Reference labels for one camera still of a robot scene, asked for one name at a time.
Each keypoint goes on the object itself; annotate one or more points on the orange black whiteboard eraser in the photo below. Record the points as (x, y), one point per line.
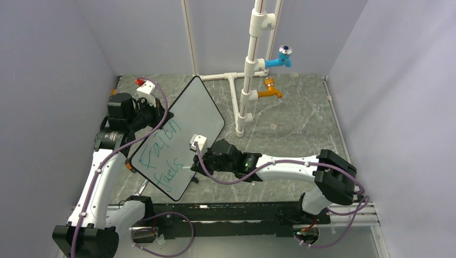
(129, 166)

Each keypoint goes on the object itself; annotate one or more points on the blue plastic faucet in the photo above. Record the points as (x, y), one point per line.
(283, 58)

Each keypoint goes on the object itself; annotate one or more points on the orange plastic faucet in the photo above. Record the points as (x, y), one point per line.
(271, 90)

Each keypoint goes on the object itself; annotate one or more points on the white pvc pipe frame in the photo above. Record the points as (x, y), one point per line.
(231, 40)

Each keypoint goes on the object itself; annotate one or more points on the black framed whiteboard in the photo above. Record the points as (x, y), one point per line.
(162, 155)

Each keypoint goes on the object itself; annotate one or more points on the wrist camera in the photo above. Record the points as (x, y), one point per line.
(146, 91)
(199, 141)

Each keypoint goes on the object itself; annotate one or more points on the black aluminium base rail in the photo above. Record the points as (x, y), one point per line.
(280, 219)

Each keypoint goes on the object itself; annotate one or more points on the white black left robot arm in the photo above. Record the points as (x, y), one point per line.
(90, 231)

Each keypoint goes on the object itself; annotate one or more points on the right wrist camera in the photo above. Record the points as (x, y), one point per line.
(199, 141)

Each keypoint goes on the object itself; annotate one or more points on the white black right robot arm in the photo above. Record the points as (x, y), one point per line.
(333, 176)

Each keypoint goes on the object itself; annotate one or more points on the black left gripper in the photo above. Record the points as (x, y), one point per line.
(158, 111)

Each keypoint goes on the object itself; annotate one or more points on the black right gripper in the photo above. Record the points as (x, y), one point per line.
(196, 166)

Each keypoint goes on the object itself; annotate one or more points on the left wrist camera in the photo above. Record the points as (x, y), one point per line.
(146, 91)

